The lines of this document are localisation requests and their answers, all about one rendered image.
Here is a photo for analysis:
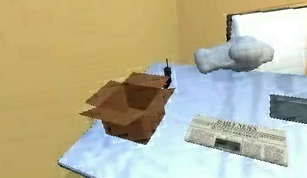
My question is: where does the pale blue table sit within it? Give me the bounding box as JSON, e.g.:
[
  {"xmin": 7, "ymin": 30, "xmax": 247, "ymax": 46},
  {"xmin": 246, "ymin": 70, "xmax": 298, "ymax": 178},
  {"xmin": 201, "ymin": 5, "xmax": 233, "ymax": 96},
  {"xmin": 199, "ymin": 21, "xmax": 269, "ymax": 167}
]
[{"xmin": 44, "ymin": 39, "xmax": 307, "ymax": 178}]

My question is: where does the brown open cardboard box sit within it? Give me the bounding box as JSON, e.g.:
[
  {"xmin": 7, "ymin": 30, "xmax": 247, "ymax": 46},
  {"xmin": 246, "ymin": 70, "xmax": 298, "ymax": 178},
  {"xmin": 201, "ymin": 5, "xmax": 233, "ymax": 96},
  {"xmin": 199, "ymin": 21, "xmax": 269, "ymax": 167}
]
[{"xmin": 72, "ymin": 66, "xmax": 184, "ymax": 154}]

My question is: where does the folded newspaper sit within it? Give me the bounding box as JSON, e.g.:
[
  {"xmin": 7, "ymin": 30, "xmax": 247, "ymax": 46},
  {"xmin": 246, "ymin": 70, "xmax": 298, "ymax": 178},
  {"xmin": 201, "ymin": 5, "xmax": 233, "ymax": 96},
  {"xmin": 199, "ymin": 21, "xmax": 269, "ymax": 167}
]
[{"xmin": 180, "ymin": 101, "xmax": 291, "ymax": 178}]

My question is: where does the pale grey lumpy sculpture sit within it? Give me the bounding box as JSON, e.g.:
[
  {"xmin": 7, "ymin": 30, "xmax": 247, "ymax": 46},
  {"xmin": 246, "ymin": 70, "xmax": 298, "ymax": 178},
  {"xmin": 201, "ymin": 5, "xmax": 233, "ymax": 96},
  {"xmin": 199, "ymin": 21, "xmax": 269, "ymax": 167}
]
[{"xmin": 191, "ymin": 31, "xmax": 278, "ymax": 79}]

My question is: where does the small black handset with antenna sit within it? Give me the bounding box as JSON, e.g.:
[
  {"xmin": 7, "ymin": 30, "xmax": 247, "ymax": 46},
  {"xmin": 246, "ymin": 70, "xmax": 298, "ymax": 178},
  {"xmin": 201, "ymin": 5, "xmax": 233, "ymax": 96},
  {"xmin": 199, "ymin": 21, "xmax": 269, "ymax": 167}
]
[{"xmin": 160, "ymin": 57, "xmax": 175, "ymax": 89}]

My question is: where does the dark grey flat tablet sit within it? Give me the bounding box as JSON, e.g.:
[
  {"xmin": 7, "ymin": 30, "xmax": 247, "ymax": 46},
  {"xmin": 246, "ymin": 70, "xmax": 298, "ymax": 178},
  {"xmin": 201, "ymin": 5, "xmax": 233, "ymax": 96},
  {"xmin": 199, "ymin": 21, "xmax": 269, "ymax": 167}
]
[{"xmin": 266, "ymin": 88, "xmax": 307, "ymax": 135}]

